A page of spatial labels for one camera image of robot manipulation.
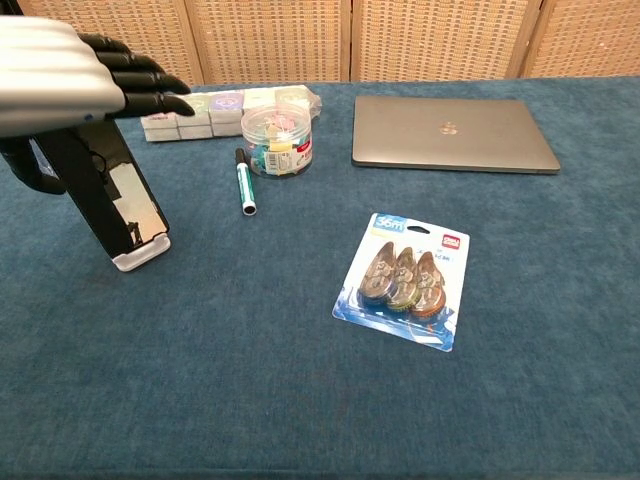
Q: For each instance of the clear jar of binder clips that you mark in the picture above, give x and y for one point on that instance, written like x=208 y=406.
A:
x=277 y=145

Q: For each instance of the blue table cloth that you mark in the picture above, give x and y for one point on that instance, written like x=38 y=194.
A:
x=250 y=350

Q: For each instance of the green whiteboard marker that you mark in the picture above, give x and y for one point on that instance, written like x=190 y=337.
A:
x=246 y=185

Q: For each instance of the grey closed laptop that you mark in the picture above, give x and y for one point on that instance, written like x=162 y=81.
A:
x=450 y=130

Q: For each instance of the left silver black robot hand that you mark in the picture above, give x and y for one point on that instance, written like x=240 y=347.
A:
x=50 y=75

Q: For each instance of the white phone stand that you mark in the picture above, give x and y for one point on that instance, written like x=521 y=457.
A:
x=142 y=255

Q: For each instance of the correction tape blister pack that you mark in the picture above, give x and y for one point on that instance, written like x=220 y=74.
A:
x=400 y=285

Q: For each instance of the woven wooden folding screen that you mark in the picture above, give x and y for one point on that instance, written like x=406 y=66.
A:
x=275 y=40

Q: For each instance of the black smartphone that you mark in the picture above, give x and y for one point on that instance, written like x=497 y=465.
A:
x=100 y=190

